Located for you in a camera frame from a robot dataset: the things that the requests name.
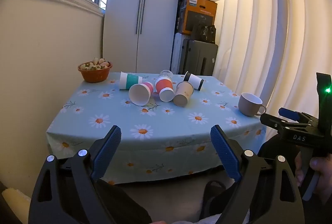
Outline dark handbag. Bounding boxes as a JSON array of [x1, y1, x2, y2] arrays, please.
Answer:
[[191, 24, 217, 44]]

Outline orange and white cup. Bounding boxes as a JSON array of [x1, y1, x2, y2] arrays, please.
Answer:
[[155, 76, 175, 102]]

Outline pink and white cup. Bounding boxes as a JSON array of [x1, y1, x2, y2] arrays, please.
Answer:
[[128, 81, 154, 106]]

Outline person's dark pants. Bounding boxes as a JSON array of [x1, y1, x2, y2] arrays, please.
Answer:
[[95, 133, 303, 224]]

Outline orange cardboard box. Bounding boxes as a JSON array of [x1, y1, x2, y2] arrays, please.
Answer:
[[178, 0, 218, 35]]

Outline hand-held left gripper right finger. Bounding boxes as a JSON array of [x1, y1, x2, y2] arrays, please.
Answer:
[[210, 124, 305, 224]]

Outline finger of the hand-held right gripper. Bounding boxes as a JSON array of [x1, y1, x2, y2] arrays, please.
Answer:
[[260, 113, 295, 134], [278, 107, 316, 124]]

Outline person's right hand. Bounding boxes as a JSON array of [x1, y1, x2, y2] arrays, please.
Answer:
[[295, 151, 332, 205]]

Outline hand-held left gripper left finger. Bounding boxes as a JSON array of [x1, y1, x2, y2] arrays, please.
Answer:
[[28, 125, 122, 224]]

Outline white wardrobe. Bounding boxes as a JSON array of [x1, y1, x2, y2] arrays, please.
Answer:
[[103, 0, 182, 75]]

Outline orange basket with items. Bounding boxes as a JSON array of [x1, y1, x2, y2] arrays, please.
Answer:
[[77, 62, 113, 83]]

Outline beige paper cup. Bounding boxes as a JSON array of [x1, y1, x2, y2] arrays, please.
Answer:
[[173, 81, 194, 107]]

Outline blue daisy print tablecloth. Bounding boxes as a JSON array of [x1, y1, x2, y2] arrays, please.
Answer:
[[46, 73, 267, 185]]

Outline teal and white cup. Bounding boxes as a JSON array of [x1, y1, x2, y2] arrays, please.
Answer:
[[120, 71, 143, 90]]

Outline white suitcase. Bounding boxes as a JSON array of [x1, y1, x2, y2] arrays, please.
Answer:
[[170, 32, 185, 74]]

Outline pile of pale fruits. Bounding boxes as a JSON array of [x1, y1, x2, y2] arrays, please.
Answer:
[[80, 57, 111, 71]]

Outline dark wardrobe handle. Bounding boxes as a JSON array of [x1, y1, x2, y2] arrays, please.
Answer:
[[135, 0, 144, 35], [140, 0, 149, 35]]

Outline grey suitcase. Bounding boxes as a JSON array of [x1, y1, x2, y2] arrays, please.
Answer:
[[181, 38, 218, 76]]

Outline beige ceramic mug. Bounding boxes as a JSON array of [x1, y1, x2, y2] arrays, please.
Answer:
[[238, 92, 267, 117]]

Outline black and white cup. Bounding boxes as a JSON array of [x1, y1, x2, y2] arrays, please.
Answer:
[[183, 71, 204, 91]]

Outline cream curtain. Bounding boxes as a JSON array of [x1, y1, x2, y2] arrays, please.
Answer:
[[202, 0, 332, 123]]

